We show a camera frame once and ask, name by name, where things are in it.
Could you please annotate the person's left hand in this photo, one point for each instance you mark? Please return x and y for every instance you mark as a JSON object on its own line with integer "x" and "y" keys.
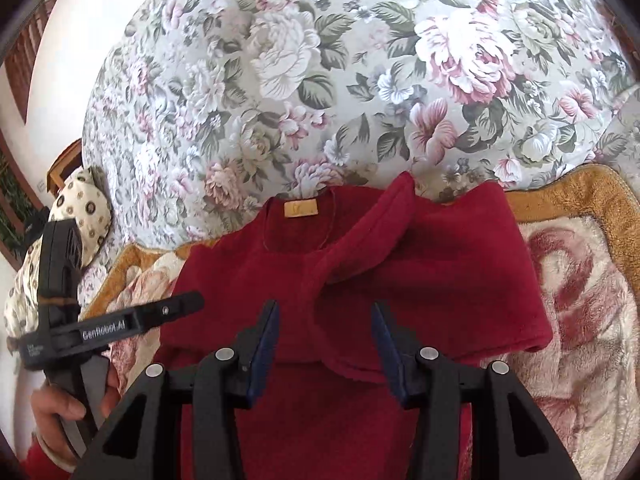
{"x": 55, "y": 407}

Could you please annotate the red fleece sweater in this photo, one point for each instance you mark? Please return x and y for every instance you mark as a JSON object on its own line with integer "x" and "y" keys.
{"x": 420, "y": 270}

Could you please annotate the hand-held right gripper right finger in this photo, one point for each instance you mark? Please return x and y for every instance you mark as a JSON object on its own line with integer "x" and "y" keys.
{"x": 389, "y": 352}

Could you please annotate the brown floral plush blanket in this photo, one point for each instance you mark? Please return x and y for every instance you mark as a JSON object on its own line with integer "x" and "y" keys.
{"x": 580, "y": 270}

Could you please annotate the floral bedspread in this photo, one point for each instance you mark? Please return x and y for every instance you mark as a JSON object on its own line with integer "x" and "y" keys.
{"x": 350, "y": 60}

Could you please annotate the person's left forearm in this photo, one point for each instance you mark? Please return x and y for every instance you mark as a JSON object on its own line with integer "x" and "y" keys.
{"x": 42, "y": 462}

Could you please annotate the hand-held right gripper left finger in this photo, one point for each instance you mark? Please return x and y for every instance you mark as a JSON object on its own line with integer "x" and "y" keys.
{"x": 264, "y": 347}

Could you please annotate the cream patterned pillow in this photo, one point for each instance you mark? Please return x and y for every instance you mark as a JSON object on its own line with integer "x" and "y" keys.
{"x": 87, "y": 220}

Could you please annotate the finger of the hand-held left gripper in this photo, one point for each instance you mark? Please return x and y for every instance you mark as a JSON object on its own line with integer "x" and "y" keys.
{"x": 165, "y": 310}

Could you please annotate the wooden slatted panel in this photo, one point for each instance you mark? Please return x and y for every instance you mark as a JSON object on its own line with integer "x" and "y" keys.
{"x": 30, "y": 50}

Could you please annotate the wooden chair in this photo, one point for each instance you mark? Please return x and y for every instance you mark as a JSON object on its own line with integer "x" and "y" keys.
{"x": 65, "y": 165}

